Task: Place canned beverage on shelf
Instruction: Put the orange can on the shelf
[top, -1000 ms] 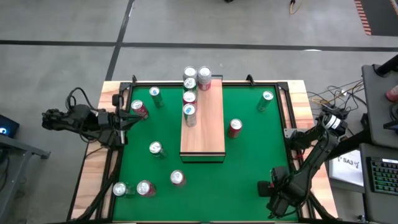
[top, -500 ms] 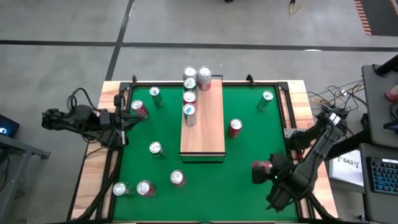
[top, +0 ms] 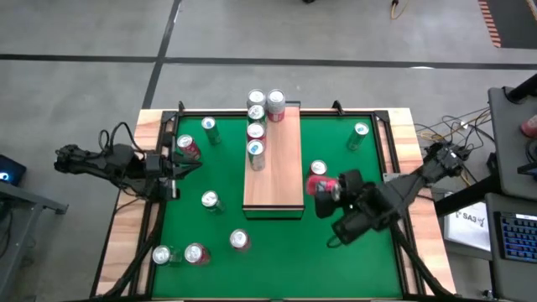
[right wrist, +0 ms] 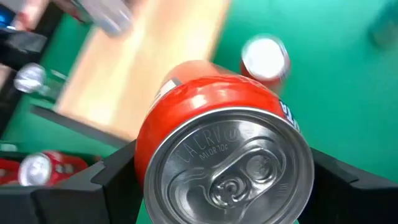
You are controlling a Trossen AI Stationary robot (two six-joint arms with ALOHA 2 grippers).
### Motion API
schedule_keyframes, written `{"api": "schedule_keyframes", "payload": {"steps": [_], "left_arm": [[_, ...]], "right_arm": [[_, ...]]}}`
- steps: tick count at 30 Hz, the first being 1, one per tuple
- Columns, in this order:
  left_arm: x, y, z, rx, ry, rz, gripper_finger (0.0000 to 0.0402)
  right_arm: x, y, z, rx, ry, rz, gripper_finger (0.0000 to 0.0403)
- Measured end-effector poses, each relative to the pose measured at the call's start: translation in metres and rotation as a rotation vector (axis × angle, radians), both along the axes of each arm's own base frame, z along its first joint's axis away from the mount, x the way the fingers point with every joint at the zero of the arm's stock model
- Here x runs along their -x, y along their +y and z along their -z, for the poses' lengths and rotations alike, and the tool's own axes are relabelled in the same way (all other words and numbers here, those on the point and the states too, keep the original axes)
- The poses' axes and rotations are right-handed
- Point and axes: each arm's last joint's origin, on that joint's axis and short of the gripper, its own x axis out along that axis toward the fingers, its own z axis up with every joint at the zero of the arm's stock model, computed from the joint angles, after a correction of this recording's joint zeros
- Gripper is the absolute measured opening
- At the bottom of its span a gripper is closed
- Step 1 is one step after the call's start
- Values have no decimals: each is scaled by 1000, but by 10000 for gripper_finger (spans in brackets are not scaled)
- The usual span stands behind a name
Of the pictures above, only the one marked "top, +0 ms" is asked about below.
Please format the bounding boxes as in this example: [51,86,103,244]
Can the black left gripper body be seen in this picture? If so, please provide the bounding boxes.
[144,153,180,200]

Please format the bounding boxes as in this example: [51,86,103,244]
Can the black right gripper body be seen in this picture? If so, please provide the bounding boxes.
[331,190,398,247]

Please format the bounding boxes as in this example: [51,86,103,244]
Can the slim blue silver can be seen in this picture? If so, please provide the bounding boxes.
[346,121,371,151]
[246,138,267,172]

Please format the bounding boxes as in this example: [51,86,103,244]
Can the red Fanta can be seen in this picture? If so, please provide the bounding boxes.
[246,121,268,143]
[309,159,328,177]

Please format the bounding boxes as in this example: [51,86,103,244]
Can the silver red soda can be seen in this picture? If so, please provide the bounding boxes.
[266,88,287,123]

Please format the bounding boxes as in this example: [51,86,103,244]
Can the red Coca-Cola can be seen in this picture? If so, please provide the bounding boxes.
[184,242,211,266]

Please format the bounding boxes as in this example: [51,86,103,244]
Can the green Sprite can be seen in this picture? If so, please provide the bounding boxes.
[151,244,182,268]

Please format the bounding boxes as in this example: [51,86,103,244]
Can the red Coke can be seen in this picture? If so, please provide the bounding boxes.
[229,228,252,252]

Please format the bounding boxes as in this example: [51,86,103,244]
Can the black desk leg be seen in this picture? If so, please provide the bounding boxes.
[434,174,500,217]

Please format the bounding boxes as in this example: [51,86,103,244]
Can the white SA3 sign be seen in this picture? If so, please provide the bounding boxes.
[443,202,492,253]

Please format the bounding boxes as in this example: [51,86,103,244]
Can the grey metal stand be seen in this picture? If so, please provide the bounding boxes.
[0,180,70,302]

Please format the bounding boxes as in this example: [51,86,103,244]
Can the computer keyboard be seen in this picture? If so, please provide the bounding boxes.
[485,192,537,302]

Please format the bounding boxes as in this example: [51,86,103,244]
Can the black device blue light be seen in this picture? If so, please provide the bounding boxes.
[0,153,27,188]

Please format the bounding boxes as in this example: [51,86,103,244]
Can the backlit black keyboard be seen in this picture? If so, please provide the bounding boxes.
[493,211,537,264]

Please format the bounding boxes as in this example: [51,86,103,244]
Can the grey desk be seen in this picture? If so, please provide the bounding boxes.
[487,86,537,200]

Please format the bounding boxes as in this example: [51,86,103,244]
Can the red pink desk object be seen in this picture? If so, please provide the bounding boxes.
[520,113,537,139]

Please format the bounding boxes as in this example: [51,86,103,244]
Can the black pole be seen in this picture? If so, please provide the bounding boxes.
[505,73,537,104]

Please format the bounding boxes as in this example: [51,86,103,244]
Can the black floor mat orange stripes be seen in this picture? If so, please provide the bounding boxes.
[477,0,537,49]

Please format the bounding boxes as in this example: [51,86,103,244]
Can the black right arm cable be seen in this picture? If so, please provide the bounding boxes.
[326,233,350,249]

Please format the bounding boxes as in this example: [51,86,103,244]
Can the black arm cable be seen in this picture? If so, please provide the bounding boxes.
[98,121,136,148]
[326,233,350,249]

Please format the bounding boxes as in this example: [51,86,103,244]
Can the black metal rig frame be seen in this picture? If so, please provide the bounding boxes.
[90,107,458,302]

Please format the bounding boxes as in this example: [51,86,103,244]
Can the wooden shelf black metal frame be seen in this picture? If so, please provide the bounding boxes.
[242,100,306,222]

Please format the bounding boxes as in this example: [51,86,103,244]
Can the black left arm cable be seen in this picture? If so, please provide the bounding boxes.
[98,121,136,148]

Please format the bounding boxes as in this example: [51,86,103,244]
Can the tangled floor cables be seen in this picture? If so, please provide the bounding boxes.
[413,107,498,188]

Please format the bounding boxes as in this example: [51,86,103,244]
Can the yellow floor cable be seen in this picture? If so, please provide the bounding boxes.
[389,0,410,20]

